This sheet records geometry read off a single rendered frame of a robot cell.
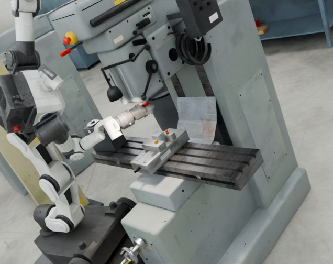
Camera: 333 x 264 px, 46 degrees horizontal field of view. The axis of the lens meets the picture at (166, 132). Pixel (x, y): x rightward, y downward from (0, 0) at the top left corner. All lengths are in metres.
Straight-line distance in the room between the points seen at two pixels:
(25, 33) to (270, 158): 1.69
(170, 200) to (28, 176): 1.89
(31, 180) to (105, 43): 2.10
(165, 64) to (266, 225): 1.25
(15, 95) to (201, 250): 1.34
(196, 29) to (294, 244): 1.56
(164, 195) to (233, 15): 1.11
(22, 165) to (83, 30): 2.09
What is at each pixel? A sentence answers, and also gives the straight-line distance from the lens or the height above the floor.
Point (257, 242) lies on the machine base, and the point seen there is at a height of 0.18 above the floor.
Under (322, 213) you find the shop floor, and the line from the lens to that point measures 2.94.
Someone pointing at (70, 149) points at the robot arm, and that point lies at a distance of 2.16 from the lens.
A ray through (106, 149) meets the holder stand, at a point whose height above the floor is 0.95.
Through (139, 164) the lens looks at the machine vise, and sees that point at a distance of 2.18.
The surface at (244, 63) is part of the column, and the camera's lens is 2.45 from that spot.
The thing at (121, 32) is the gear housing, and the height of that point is 1.69.
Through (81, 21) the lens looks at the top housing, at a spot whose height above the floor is 1.82.
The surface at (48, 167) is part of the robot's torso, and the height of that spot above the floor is 1.12.
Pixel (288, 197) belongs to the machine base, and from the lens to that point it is 2.85.
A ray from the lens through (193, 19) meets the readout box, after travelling 1.93.
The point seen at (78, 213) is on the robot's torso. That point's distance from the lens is 2.68.
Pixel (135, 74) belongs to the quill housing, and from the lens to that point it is 1.99.
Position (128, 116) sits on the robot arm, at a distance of 2.10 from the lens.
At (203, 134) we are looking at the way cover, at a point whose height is 0.90.
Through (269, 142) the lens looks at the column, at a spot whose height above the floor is 0.58.
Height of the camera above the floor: 2.00
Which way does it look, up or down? 25 degrees down
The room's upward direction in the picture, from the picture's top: 25 degrees counter-clockwise
